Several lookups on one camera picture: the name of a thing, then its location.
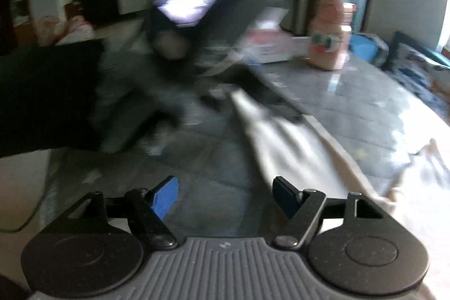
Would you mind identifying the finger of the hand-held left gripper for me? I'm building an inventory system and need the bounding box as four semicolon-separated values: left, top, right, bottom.
225;67;307;124
197;85;231;109

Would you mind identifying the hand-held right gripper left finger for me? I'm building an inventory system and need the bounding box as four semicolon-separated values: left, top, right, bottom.
64;175;180;250

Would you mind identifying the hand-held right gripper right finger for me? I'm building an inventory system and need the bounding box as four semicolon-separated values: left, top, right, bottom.
272;176;388;250

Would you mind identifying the white garment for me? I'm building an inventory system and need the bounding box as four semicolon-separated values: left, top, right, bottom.
230;89;450;300

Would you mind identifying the person's left hand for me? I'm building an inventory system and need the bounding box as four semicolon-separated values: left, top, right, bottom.
89;36;197;155

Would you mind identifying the pink white tissue box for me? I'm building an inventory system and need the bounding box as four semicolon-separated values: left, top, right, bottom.
242;6;311;64

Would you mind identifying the pink water bottle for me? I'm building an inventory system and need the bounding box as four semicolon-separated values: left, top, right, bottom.
307;0;357;71

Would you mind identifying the blue bag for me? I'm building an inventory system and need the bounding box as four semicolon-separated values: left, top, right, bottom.
349;33;389;68

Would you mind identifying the red white plastic bag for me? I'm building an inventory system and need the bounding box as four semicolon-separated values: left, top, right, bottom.
34;14;96;47

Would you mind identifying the printed cushion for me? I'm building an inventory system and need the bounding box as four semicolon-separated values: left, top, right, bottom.
384;31;450;128

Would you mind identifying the thin green cable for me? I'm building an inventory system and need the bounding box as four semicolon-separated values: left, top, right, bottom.
0;159;54;234

